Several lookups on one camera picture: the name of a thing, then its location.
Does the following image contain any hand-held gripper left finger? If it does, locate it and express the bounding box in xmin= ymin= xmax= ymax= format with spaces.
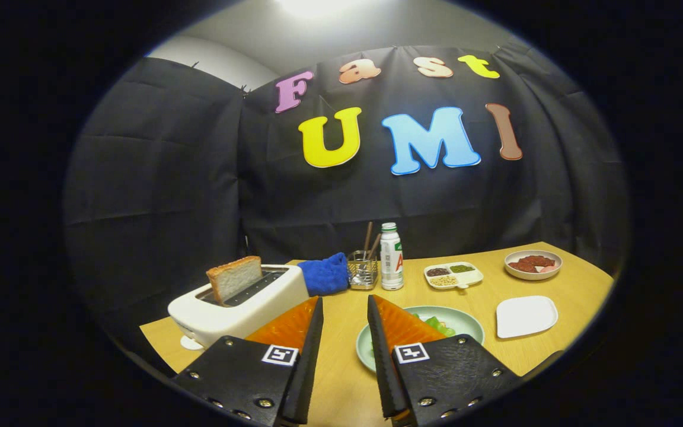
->
xmin=173 ymin=297 xmax=325 ymax=427

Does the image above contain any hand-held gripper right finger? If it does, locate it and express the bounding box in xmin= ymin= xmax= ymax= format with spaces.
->
xmin=367 ymin=295 xmax=524 ymax=427

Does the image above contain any green lettuce leaf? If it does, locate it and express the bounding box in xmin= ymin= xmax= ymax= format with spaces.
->
xmin=413 ymin=314 xmax=457 ymax=338

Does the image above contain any toasted bread slice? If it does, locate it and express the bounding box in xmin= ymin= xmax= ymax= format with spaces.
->
xmin=206 ymin=256 xmax=264 ymax=306

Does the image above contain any blue cloth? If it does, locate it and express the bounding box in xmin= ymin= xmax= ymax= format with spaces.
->
xmin=298 ymin=253 xmax=350 ymax=297

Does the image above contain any clear utensil holder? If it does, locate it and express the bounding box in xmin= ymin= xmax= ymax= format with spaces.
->
xmin=347 ymin=250 xmax=379 ymax=291

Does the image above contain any pale green plate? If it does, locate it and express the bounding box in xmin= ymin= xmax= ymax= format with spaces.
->
xmin=356 ymin=305 xmax=486 ymax=374

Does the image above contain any white toaster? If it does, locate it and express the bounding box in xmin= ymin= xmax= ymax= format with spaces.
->
xmin=167 ymin=265 xmax=311 ymax=350

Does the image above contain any white bottle with green cap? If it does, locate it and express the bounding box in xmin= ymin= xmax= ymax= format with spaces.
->
xmin=380 ymin=222 xmax=405 ymax=291

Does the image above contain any white divided dish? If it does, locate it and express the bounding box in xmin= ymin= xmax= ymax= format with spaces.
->
xmin=424 ymin=262 xmax=485 ymax=291

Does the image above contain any white square plate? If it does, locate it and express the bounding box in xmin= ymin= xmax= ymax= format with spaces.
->
xmin=496 ymin=295 xmax=560 ymax=340

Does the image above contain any round beige plate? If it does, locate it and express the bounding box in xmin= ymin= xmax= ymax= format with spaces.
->
xmin=505 ymin=249 xmax=564 ymax=282

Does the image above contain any black backdrop cloth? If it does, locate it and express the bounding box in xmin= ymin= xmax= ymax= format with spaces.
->
xmin=62 ymin=44 xmax=630 ymax=333

